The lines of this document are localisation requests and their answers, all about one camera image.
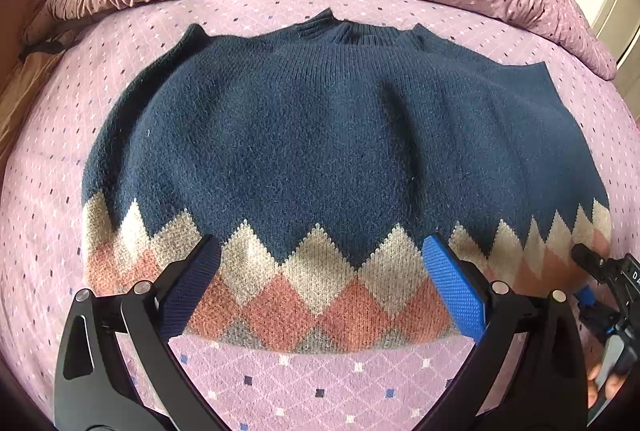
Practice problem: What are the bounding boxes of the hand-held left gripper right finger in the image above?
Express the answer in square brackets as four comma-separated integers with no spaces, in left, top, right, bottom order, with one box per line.
[421,233,590,431]

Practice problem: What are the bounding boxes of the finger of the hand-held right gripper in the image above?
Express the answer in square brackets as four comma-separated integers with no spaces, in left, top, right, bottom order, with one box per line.
[575,286,617,337]
[571,243,613,286]

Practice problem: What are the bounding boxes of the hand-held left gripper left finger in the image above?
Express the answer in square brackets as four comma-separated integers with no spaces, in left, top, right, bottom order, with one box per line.
[54,234,232,431]

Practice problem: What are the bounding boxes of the navy argyle knit sweater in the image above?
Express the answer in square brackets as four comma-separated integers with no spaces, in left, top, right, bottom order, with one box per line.
[80,7,613,355]

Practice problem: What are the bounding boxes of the person's right hand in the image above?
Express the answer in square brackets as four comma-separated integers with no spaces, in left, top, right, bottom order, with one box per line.
[586,353,623,412]

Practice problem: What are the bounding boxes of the tan pillow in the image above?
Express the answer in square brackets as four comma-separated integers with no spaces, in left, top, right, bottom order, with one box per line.
[0,53,63,152]

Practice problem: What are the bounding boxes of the dark cloth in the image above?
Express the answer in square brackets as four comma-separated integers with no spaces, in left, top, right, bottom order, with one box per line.
[19,37,68,60]

